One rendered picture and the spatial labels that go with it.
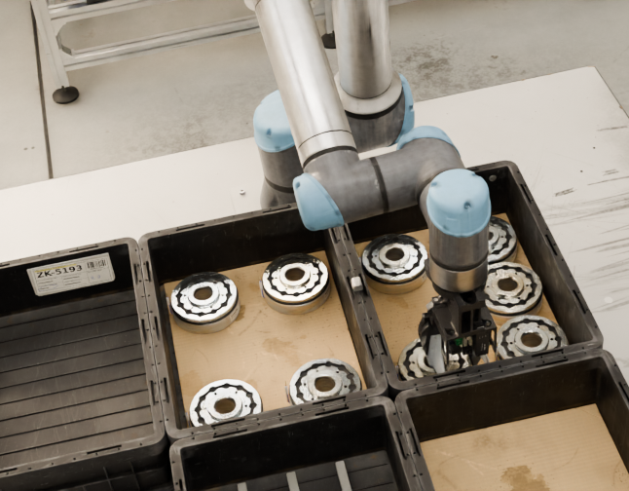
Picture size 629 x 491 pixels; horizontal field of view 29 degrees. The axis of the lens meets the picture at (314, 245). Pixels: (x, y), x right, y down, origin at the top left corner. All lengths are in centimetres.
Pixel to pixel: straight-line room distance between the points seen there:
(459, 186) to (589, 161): 83
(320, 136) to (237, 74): 216
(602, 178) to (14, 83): 215
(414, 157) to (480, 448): 41
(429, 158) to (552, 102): 89
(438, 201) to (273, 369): 45
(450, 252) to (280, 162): 58
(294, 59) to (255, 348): 45
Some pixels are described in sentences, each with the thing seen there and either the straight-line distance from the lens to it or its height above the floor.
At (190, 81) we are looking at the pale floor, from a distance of 373.
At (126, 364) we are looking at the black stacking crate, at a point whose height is 83.
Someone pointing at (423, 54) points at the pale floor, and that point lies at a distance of 374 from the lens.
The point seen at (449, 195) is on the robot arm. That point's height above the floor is 120.
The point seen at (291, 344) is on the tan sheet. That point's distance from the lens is 182.
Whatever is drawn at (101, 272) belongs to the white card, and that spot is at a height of 88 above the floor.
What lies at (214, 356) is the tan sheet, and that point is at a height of 83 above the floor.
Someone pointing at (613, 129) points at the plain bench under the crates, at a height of 70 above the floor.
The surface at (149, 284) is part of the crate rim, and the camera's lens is 181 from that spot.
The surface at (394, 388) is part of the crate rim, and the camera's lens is 163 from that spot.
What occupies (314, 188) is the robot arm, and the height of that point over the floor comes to 117.
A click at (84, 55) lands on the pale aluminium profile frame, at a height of 14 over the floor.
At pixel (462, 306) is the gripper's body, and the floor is 105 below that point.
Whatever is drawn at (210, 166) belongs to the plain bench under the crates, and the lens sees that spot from 233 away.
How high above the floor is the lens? 221
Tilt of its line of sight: 45 degrees down
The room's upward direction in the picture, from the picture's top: 7 degrees counter-clockwise
